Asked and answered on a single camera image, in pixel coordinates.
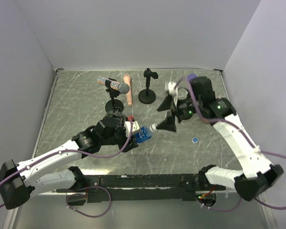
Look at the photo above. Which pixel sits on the purple microphone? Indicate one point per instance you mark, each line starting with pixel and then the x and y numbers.
pixel 191 77

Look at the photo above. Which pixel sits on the shock mount stand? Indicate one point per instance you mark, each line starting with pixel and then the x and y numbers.
pixel 117 115

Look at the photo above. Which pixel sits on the blue label water bottle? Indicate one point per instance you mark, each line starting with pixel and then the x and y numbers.
pixel 144 135

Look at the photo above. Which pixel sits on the glitter microphone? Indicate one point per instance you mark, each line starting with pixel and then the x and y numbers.
pixel 122 88

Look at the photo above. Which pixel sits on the empty clip stand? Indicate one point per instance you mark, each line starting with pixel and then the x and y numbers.
pixel 148 96

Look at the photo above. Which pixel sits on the orange juice bottle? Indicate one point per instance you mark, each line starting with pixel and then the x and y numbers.
pixel 206 121

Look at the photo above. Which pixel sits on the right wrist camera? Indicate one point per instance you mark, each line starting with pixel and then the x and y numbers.
pixel 172 90

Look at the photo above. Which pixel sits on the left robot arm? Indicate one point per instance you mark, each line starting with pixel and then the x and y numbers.
pixel 23 180

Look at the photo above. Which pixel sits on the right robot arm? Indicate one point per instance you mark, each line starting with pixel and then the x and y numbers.
pixel 257 174

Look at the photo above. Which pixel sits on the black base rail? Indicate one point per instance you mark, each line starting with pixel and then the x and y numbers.
pixel 143 187

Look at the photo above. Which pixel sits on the white water bottle cap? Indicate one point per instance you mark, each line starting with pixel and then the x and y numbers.
pixel 153 128

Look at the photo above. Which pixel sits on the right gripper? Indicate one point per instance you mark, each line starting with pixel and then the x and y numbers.
pixel 168 124

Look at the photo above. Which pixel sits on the glitter microphone stand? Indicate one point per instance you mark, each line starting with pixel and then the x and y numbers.
pixel 113 103

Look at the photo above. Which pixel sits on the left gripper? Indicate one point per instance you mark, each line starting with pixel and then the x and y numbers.
pixel 131 143

